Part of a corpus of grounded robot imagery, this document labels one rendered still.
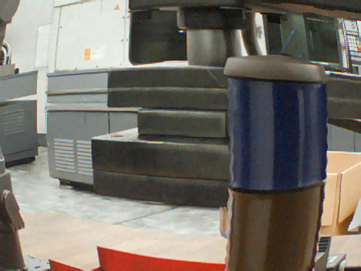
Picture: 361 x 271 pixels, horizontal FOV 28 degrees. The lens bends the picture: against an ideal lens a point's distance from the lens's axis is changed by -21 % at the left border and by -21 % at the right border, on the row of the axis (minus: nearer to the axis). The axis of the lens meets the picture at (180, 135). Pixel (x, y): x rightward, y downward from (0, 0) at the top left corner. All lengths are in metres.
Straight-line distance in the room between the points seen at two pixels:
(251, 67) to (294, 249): 0.06
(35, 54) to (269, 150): 9.28
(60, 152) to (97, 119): 0.51
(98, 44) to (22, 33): 3.61
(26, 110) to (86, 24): 1.82
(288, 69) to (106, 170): 0.28
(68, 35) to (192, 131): 6.03
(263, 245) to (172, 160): 0.24
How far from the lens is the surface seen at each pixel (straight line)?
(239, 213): 0.27
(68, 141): 6.52
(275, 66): 0.26
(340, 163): 3.40
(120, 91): 0.55
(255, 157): 0.26
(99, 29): 6.32
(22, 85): 7.88
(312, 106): 0.26
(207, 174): 0.49
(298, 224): 0.26
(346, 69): 5.14
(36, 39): 9.54
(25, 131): 7.94
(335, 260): 0.93
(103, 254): 0.96
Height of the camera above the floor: 1.20
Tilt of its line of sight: 7 degrees down
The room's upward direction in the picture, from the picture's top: 1 degrees counter-clockwise
